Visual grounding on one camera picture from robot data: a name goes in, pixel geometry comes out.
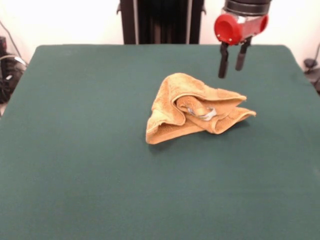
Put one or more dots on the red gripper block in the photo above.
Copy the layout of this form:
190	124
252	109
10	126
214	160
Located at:
228	28

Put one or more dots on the tan terry towel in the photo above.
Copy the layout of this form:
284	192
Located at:
170	100

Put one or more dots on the dark green table cloth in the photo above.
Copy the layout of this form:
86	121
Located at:
100	150

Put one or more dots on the black equipment bag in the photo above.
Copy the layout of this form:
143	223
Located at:
10	80

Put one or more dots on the small black box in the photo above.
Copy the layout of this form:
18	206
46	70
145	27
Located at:
2	45

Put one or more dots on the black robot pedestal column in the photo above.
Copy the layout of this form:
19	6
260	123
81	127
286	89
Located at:
162	22

